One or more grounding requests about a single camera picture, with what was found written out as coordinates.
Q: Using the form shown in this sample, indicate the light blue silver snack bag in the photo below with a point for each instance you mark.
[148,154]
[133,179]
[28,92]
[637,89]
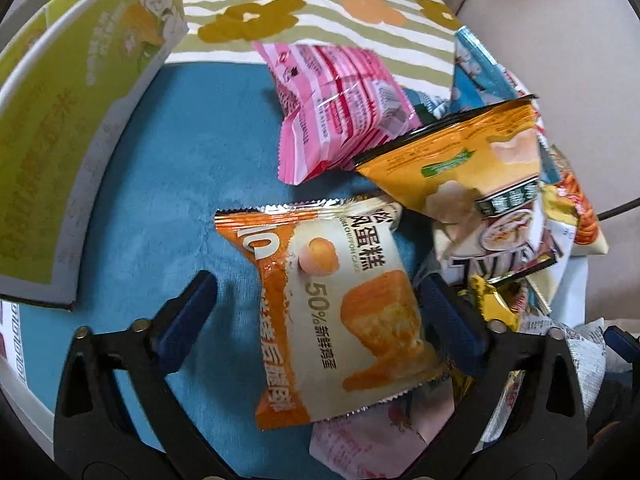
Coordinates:
[475,80]

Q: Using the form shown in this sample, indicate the gold foil wrapper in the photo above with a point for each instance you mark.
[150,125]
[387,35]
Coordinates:
[492,305]

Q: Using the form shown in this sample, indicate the pink white snack packet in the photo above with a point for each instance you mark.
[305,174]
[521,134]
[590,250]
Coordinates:
[360,440]

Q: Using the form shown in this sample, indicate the white text-printed snack packet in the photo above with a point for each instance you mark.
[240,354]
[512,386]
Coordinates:
[585,360]

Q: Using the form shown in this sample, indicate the blue blanket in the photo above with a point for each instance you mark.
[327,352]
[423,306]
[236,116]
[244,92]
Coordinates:
[175,160]

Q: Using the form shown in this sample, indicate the floral striped pillow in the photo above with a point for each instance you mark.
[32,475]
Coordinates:
[350,25]

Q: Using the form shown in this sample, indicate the yellow chip bag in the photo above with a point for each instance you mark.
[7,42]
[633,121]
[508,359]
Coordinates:
[450,160]

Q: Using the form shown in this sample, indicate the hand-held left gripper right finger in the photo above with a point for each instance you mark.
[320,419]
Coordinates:
[450,320]

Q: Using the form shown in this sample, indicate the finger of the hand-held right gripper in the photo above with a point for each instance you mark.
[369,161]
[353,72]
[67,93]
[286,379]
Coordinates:
[620,347]

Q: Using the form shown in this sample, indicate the orange cake snack packet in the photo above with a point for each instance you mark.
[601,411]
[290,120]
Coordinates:
[325,310]

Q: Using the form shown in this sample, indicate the white printed box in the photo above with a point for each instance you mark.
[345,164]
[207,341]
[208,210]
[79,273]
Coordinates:
[15,360]

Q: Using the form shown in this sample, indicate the red orange striped snack packet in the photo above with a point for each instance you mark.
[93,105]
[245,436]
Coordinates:
[577,210]

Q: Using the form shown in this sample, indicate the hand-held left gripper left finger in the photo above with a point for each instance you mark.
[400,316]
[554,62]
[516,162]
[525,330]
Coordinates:
[192,305]

